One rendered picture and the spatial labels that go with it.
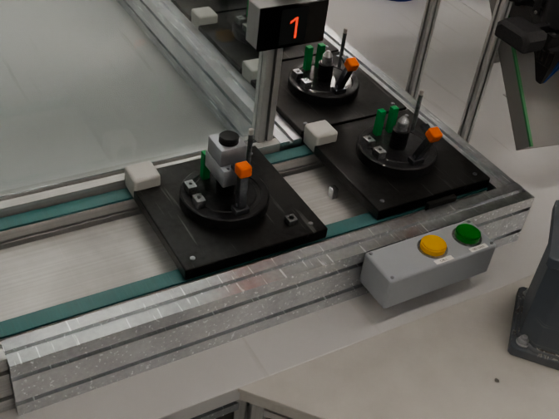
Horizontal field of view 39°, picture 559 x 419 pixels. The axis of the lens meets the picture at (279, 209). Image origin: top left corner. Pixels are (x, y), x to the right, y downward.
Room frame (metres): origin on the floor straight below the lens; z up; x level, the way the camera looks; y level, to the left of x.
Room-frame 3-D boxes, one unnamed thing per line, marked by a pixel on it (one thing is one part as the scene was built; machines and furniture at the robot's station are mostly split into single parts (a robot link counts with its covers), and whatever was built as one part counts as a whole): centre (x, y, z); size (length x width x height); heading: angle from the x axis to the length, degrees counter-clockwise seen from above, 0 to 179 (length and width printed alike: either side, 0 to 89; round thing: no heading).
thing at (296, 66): (1.35, -0.05, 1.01); 0.24 x 0.24 x 0.13; 34
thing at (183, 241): (0.96, 0.09, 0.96); 0.24 x 0.24 x 0.02; 34
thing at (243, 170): (0.92, 0.06, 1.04); 0.04 x 0.02 x 0.08; 34
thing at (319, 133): (1.15, -0.19, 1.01); 0.24 x 0.24 x 0.13; 34
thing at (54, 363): (0.87, -0.05, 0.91); 0.89 x 0.06 x 0.11; 124
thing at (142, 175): (0.98, 0.22, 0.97); 0.05 x 0.05 x 0.04; 34
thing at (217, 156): (0.96, 0.09, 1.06); 0.08 x 0.04 x 0.07; 34
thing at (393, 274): (0.92, -0.24, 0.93); 0.21 x 0.07 x 0.06; 124
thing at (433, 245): (0.92, -0.24, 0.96); 0.04 x 0.04 x 0.02
